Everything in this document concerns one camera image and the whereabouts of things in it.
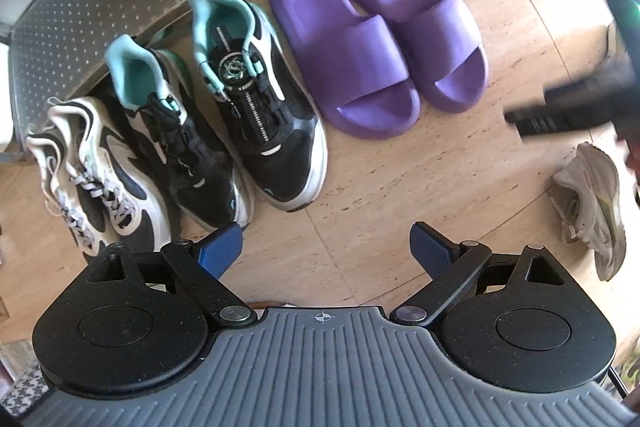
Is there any grey white mesh sneaker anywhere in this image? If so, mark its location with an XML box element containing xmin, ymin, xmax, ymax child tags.
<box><xmin>549</xmin><ymin>142</ymin><xmax>626</xmax><ymax>282</ymax></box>

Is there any white black sneaker upturned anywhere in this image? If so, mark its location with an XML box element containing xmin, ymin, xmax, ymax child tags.
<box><xmin>25</xmin><ymin>96</ymin><xmax>180</xmax><ymax>261</ymax></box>

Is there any black teal sneaker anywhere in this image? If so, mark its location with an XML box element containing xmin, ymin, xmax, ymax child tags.
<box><xmin>189</xmin><ymin>0</ymin><xmax>329</xmax><ymax>212</ymax></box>
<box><xmin>105</xmin><ymin>35</ymin><xmax>253</xmax><ymax>230</ymax></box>

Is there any purple slide sandal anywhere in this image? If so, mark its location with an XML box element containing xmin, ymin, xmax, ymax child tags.
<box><xmin>269</xmin><ymin>0</ymin><xmax>421</xmax><ymax>140</ymax></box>
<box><xmin>355</xmin><ymin>0</ymin><xmax>488</xmax><ymax>113</ymax></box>

